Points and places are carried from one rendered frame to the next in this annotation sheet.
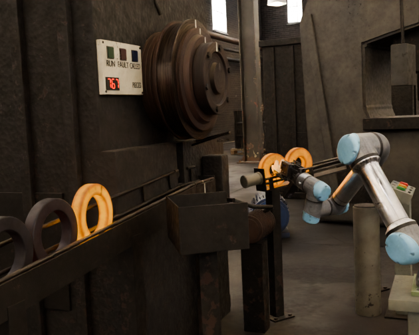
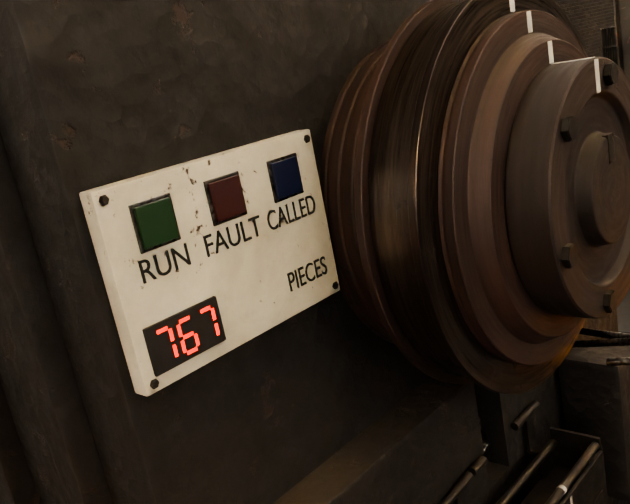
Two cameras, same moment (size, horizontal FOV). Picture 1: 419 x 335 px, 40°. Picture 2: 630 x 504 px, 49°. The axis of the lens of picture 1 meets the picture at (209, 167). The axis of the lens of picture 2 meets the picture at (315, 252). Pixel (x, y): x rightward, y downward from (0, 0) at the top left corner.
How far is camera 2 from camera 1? 152 cm
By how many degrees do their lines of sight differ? 23
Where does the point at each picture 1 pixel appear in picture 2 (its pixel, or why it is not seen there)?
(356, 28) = not seen: outside the picture
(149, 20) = (346, 16)
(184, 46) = (468, 114)
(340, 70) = not seen: outside the picture
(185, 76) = (477, 229)
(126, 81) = (258, 286)
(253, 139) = not seen: outside the picture
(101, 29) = (105, 137)
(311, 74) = not seen: outside the picture
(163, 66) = (392, 208)
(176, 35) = (431, 78)
